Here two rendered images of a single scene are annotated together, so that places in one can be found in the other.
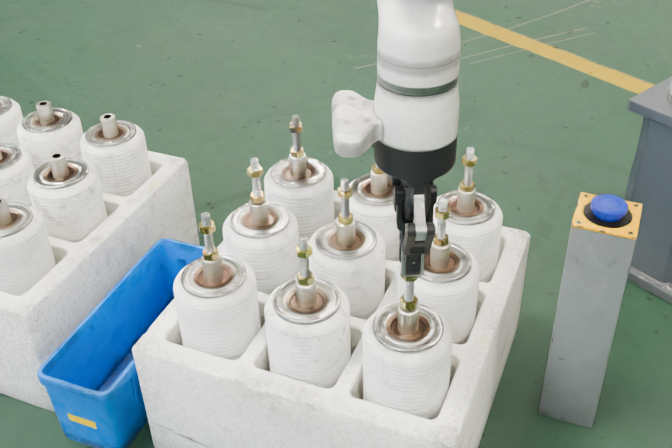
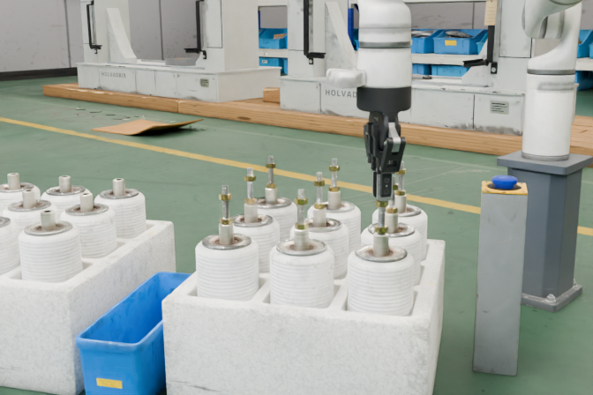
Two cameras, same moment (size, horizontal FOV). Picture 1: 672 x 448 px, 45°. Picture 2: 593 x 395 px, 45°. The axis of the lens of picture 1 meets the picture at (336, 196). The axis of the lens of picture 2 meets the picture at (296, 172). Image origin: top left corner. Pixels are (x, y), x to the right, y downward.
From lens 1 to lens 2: 0.46 m
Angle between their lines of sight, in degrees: 23
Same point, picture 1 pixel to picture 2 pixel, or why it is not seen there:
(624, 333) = (522, 328)
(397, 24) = (373, 4)
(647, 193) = not seen: hidden behind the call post
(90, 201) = (109, 229)
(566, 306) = (484, 262)
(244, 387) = (258, 314)
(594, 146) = (468, 241)
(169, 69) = not seen: hidden behind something
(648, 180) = not seen: hidden behind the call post
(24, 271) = (63, 266)
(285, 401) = (292, 319)
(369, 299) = (340, 268)
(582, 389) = (505, 338)
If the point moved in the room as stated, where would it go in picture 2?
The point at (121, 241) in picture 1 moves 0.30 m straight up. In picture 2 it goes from (130, 265) to (120, 100)
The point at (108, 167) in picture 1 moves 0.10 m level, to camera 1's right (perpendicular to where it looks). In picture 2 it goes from (118, 215) to (171, 212)
